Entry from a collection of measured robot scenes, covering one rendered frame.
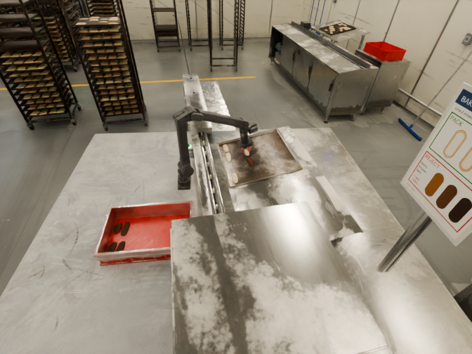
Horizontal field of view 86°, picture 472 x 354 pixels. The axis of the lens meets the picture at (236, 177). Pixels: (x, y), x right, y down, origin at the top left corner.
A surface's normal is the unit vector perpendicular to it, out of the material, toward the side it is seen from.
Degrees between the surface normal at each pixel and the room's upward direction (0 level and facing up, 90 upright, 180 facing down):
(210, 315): 0
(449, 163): 90
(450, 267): 0
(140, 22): 90
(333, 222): 10
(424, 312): 0
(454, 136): 90
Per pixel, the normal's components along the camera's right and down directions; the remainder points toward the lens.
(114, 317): 0.03, -0.75
